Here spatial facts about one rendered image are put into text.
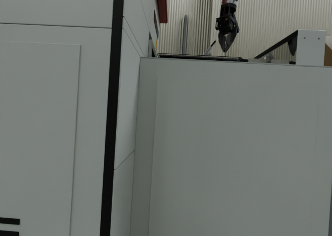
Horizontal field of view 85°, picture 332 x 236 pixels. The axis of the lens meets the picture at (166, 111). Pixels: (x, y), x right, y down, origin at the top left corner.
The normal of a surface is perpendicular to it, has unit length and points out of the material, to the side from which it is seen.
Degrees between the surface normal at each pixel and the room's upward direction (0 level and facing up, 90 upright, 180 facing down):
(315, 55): 90
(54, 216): 90
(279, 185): 90
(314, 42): 90
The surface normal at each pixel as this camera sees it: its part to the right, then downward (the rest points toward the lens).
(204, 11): -0.04, 0.00
